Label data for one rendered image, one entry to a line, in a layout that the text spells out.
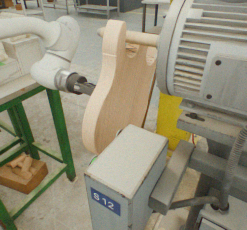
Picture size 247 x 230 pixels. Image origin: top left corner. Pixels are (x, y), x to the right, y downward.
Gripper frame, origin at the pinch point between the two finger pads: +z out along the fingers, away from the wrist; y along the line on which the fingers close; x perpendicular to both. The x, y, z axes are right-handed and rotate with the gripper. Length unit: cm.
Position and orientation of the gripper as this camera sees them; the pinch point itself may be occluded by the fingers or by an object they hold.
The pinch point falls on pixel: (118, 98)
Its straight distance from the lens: 69.7
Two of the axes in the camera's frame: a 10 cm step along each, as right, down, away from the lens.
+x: 2.4, -9.5, -1.8
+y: -4.6, 0.5, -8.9
